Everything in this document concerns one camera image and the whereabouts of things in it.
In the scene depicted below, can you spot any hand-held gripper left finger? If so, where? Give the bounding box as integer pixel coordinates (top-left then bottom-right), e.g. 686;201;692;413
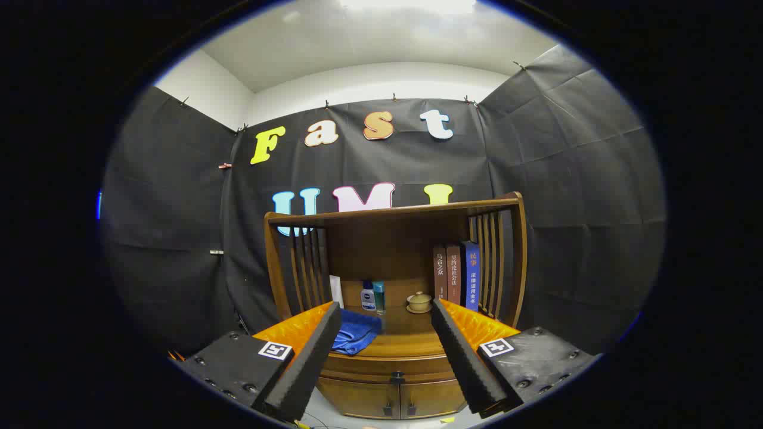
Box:
178;301;343;424

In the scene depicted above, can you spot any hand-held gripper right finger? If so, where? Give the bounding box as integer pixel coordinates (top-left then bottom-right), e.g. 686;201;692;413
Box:
430;298;601;418

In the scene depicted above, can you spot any wooden drawer with black knob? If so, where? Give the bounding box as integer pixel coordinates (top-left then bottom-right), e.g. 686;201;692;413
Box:
321;353;461;387

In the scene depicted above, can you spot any wooden cabinet door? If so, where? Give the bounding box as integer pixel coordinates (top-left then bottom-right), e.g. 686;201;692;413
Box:
399;381;467;419
316;380;401;419

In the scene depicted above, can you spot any wooden countertop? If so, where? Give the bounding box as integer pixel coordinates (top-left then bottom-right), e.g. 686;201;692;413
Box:
325;305;457;359

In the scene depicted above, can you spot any wooden cabinet with slatted sides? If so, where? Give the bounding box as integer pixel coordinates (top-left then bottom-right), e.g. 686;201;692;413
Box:
264;191;529;421

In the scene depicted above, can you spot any blue folded towel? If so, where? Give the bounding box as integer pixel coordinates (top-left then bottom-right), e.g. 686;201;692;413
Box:
331;308;383;356

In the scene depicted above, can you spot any reddish brown book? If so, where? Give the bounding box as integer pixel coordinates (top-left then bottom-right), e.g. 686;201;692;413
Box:
446;243;463;306

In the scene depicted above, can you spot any blue book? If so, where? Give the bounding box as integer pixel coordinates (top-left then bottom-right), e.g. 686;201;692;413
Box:
460;241;481;312

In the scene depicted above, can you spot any black backdrop cloth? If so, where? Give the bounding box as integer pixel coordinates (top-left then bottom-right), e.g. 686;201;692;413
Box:
100;45;667;358

